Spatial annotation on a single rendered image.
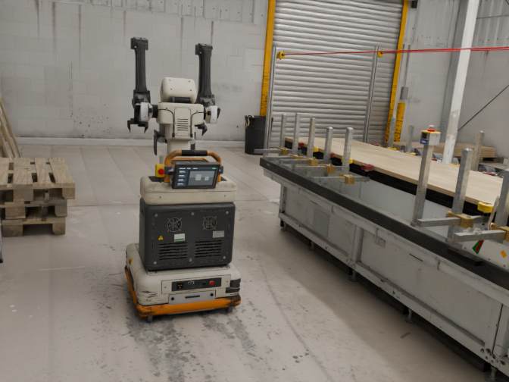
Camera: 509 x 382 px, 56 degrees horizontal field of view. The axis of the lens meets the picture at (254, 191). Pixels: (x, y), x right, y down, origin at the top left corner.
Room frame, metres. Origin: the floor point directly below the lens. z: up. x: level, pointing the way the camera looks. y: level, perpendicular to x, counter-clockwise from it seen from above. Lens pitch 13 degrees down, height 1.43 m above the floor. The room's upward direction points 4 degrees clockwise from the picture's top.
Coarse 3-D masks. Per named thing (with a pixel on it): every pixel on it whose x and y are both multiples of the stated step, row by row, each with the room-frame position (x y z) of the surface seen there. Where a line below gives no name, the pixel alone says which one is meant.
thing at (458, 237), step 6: (456, 234) 1.88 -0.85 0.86; (462, 234) 1.88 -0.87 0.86; (468, 234) 1.89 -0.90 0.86; (486, 234) 1.92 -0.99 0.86; (492, 234) 1.94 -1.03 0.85; (498, 234) 1.95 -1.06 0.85; (504, 234) 1.97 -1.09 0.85; (456, 240) 1.87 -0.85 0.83; (462, 240) 1.87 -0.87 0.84; (468, 240) 1.89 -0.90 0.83; (474, 240) 1.90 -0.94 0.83
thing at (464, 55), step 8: (472, 0) 3.62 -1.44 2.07; (472, 8) 3.61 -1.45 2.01; (472, 16) 3.61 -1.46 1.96; (472, 24) 3.61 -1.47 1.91; (464, 32) 3.64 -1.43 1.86; (472, 32) 3.62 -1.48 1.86; (464, 40) 3.63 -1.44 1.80; (464, 56) 3.61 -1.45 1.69; (464, 64) 3.61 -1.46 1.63; (464, 72) 3.61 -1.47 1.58; (456, 80) 3.64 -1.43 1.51; (464, 80) 3.62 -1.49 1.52; (456, 88) 3.63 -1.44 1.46; (456, 96) 3.62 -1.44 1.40; (456, 104) 3.61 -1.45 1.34; (456, 112) 3.61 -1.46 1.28; (456, 120) 3.61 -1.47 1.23; (448, 128) 3.64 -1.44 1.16; (456, 128) 3.62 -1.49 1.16; (448, 136) 3.62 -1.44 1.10; (448, 144) 3.61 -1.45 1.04; (448, 152) 3.61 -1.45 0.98; (448, 160) 3.61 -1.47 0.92
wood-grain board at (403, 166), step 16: (304, 144) 4.11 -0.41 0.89; (320, 144) 4.14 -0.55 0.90; (336, 144) 4.22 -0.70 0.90; (352, 144) 4.31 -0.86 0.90; (368, 144) 4.40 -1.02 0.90; (368, 160) 3.43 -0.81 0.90; (384, 160) 3.49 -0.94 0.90; (400, 160) 3.55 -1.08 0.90; (416, 160) 3.62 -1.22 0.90; (400, 176) 2.94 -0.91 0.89; (416, 176) 2.93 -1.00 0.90; (432, 176) 2.98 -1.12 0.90; (448, 176) 3.02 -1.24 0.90; (480, 176) 3.11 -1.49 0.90; (448, 192) 2.57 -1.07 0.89; (480, 192) 2.59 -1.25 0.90; (496, 192) 2.62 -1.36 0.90; (496, 208) 2.28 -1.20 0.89
